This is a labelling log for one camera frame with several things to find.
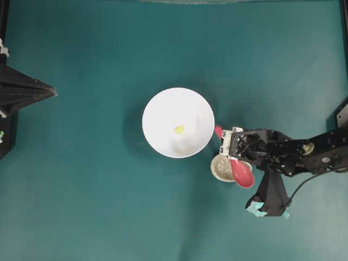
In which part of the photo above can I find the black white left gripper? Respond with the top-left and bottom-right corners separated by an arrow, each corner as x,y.
0,38 -> 58,160

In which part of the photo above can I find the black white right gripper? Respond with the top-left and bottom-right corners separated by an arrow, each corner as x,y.
219,127 -> 272,166

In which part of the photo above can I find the pink plastic soup spoon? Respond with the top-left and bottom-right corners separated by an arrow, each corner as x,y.
214,126 -> 254,188

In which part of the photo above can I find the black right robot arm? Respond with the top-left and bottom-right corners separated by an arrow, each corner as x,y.
216,127 -> 347,177

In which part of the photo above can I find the speckled ceramic spoon rest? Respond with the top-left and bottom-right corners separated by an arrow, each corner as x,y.
210,154 -> 236,183

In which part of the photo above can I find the yellow hexagonal prism block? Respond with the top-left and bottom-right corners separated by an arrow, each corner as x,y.
174,125 -> 185,134

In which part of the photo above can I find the white round bowl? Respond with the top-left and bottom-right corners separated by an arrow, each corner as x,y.
142,88 -> 215,158

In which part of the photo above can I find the green mat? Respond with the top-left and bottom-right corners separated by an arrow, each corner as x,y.
1,1 -> 347,260

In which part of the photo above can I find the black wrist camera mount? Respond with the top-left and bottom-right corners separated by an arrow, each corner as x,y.
245,169 -> 291,219

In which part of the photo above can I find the black left frame rail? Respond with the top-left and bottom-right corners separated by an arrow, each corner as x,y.
0,0 -> 10,41

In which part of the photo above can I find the black frame rail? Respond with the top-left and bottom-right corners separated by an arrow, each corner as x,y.
340,0 -> 348,36
0,0 -> 10,41

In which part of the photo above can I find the black right frame rail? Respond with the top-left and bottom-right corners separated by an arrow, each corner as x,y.
340,0 -> 348,36

